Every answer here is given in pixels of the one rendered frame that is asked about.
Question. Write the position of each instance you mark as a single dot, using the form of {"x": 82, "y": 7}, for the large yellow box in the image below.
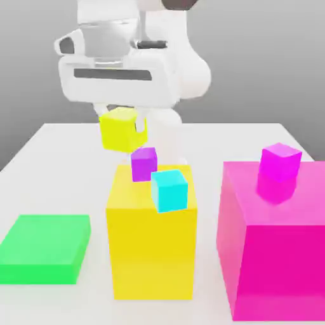
{"x": 152, "y": 251}

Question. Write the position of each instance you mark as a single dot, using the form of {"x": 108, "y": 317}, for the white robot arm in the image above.
{"x": 177, "y": 66}

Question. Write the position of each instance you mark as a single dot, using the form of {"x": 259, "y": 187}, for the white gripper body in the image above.
{"x": 116, "y": 88}

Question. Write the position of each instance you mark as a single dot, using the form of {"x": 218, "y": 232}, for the small cyan cube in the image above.
{"x": 169, "y": 191}

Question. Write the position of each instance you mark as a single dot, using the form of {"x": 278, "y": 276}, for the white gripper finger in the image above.
{"x": 141, "y": 122}
{"x": 101, "y": 109}

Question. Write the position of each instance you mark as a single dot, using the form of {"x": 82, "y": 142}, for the small magenta cube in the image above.
{"x": 278, "y": 165}

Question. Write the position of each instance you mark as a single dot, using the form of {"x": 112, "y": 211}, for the small purple cube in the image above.
{"x": 143, "y": 165}

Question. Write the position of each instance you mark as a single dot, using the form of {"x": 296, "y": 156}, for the large green box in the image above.
{"x": 43, "y": 248}

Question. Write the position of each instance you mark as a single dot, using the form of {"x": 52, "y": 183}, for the large pink box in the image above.
{"x": 274, "y": 243}

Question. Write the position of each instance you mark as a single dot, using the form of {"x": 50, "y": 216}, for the small yellow cube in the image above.
{"x": 119, "y": 132}

